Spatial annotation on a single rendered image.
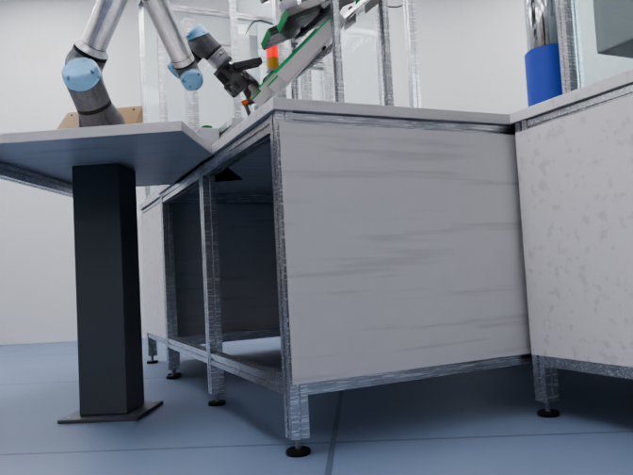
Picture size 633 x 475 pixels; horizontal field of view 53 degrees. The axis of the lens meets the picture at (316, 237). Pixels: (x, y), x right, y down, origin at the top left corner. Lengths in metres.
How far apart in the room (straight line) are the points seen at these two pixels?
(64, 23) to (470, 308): 4.71
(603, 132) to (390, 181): 0.53
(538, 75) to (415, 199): 0.74
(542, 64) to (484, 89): 2.99
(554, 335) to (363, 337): 0.53
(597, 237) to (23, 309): 4.71
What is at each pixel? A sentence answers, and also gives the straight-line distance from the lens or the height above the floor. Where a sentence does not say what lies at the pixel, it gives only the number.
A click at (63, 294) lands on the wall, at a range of 5.48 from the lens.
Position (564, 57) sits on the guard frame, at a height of 1.00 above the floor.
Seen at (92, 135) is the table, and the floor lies 0.84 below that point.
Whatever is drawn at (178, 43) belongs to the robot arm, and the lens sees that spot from 2.19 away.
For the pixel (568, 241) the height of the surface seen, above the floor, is 0.48.
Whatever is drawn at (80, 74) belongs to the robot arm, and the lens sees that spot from 2.19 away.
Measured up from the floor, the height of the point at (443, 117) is 0.84.
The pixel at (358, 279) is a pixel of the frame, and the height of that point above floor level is 0.41.
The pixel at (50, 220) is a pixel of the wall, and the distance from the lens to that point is 5.55.
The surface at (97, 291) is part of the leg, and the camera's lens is 2.18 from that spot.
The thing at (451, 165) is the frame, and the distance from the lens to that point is 1.78.
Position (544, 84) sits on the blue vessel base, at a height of 1.00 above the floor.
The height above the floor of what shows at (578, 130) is 0.75.
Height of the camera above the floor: 0.43
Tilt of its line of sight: 3 degrees up
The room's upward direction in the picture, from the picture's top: 3 degrees counter-clockwise
